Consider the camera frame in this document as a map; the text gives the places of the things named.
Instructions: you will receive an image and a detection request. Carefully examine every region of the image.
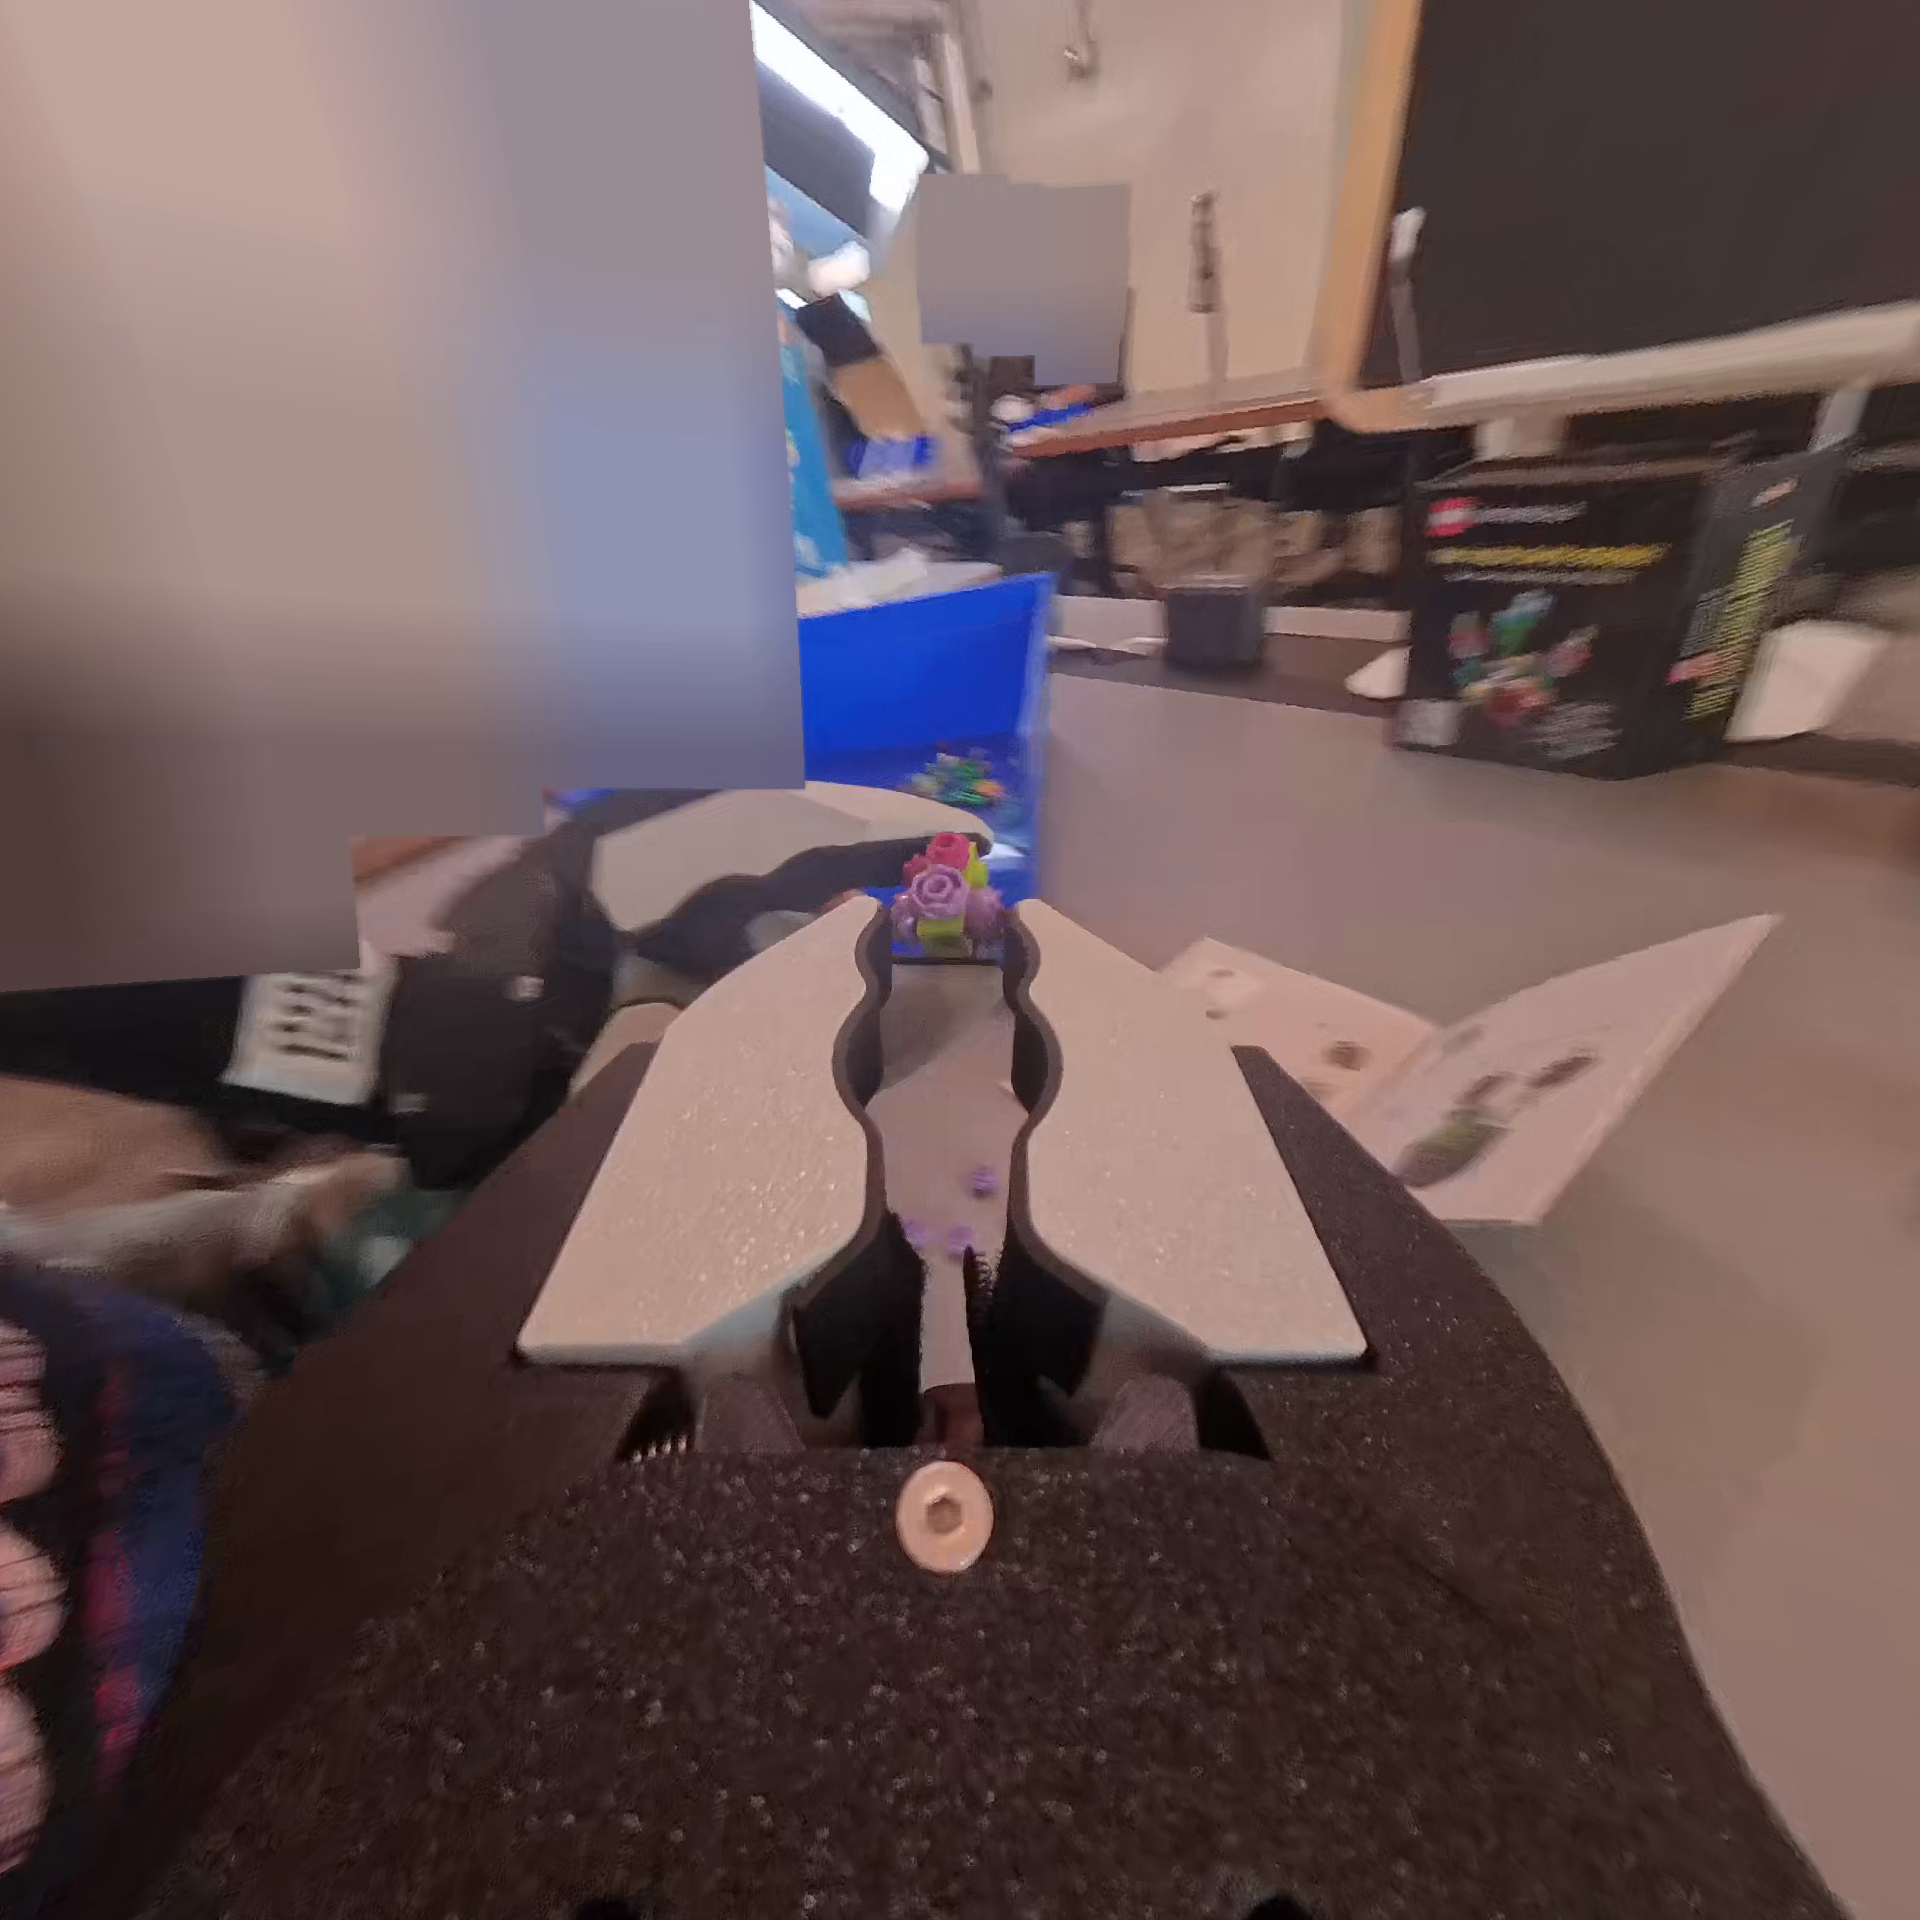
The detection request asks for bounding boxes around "wooden table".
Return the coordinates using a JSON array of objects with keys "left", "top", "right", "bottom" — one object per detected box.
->
[{"left": 1006, "top": 374, "right": 1338, "bottom": 457}]

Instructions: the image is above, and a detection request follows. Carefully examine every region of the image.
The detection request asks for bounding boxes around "white instruction booklet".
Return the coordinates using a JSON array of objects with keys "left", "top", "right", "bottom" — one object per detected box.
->
[{"left": 1156, "top": 910, "right": 1780, "bottom": 1226}]

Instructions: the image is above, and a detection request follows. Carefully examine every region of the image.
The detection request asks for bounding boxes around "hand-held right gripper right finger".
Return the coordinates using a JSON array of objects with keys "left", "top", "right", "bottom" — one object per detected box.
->
[{"left": 992, "top": 897, "right": 1374, "bottom": 1413}]

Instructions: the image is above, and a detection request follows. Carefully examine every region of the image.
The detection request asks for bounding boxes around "grey desk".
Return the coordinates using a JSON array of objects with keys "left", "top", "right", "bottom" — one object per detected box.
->
[{"left": 1021, "top": 586, "right": 1920, "bottom": 1920}]

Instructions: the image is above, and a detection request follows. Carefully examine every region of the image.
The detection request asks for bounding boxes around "black glossy cardboard box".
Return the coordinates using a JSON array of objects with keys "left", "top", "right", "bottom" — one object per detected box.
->
[{"left": 1396, "top": 446, "right": 1848, "bottom": 782}]

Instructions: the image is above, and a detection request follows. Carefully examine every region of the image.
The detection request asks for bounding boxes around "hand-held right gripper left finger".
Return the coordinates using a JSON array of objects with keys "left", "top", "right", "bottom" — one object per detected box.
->
[{"left": 520, "top": 897, "right": 912, "bottom": 1413}]

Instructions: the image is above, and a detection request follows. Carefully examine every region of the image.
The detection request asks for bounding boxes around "blue plastic bin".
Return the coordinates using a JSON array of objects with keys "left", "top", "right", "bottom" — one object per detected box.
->
[{"left": 555, "top": 571, "right": 1059, "bottom": 903}]

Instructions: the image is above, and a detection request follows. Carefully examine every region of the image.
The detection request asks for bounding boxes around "person's dark clothing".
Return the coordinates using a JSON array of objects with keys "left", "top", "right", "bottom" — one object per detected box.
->
[{"left": 0, "top": 1262, "right": 243, "bottom": 1907}]

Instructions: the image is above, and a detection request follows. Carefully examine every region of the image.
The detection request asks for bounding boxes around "black board on white stand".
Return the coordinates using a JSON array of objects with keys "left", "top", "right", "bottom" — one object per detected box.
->
[{"left": 1312, "top": 0, "right": 1920, "bottom": 746}]

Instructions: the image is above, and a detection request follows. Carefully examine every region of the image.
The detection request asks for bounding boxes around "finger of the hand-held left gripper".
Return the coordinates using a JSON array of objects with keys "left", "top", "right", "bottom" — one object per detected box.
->
[{"left": 585, "top": 782, "right": 1000, "bottom": 938}]

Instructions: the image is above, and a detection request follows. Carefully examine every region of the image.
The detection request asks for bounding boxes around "person's left forearm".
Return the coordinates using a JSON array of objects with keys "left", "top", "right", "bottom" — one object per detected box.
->
[{"left": 0, "top": 1065, "right": 406, "bottom": 1308}]

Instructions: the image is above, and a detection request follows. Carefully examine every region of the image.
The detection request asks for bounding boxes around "purple yellow flower assembly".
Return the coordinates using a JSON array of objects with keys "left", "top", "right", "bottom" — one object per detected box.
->
[{"left": 897, "top": 835, "right": 1011, "bottom": 955}]

